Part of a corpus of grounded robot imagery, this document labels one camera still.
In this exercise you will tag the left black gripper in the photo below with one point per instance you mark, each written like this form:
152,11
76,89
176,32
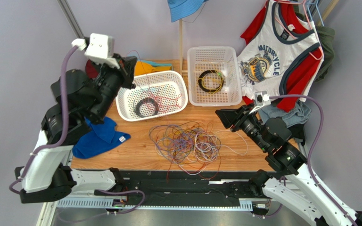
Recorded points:
127,67

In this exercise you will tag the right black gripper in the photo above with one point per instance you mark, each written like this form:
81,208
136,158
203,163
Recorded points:
236,118

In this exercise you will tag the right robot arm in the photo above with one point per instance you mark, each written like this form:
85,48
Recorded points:
317,205

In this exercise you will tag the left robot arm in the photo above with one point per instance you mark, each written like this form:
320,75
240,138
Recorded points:
81,102

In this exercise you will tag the orange cloth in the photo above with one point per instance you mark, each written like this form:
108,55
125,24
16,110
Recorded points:
146,67

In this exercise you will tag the maroon cloth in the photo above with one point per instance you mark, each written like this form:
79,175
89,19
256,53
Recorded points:
90,70

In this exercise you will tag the rounded white plastic basket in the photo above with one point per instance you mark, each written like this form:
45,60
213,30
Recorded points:
156,95

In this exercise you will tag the rectangular white plastic basket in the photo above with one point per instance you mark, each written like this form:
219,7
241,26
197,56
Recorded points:
212,76

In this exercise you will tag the white motorcycle tank top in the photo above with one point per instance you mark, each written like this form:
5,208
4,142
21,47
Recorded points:
272,62

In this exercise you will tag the black garment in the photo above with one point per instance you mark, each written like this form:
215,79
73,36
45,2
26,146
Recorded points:
297,132

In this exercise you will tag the grey denim garment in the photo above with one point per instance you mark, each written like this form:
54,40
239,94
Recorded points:
299,114

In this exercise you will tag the blue cloth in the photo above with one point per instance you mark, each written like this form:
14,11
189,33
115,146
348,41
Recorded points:
102,138

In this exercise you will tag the light blue bucket hat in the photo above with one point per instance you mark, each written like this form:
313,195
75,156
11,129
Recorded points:
180,9

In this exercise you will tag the red shirt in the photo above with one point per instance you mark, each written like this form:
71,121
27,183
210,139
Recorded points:
297,84

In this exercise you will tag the dark green garment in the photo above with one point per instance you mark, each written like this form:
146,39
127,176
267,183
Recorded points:
326,36

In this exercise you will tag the pink clothes hanger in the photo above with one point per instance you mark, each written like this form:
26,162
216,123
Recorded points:
295,32

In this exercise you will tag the wooden rack pole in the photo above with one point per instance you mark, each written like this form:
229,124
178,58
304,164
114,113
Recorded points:
324,9

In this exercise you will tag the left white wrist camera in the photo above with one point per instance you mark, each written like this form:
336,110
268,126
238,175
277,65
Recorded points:
99,50

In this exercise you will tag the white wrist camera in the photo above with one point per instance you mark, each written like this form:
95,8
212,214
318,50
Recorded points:
261,99
99,50

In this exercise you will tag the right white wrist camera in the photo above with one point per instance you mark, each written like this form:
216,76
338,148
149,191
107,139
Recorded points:
261,99

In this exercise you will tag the metal corner rail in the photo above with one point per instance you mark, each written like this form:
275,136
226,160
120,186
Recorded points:
66,9

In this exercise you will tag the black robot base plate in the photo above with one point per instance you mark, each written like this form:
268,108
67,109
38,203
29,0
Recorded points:
178,188

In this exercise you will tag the aluminium slotted rail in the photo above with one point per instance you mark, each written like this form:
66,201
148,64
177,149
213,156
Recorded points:
112,203

